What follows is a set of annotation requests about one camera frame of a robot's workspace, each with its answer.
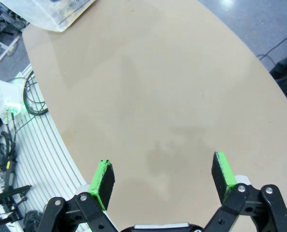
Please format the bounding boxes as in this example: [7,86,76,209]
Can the black cable bundle yellow tag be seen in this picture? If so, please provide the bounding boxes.
[0,116,19,194]

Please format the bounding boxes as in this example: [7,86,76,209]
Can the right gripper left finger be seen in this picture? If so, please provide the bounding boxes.
[43,159,121,232]

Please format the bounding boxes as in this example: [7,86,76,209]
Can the black clamp bracket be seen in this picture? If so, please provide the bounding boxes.
[0,185,33,224]

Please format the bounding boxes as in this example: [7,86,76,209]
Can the thin grey floor cable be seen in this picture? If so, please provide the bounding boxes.
[256,24,287,64]

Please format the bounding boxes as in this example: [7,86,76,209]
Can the clear shopping bag navy handles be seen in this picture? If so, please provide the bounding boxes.
[6,0,97,32]

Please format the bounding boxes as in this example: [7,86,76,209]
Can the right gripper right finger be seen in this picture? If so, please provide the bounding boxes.
[203,151,287,232]

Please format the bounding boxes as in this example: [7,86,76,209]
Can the coiled black cable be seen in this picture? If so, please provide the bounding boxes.
[23,69,49,116]

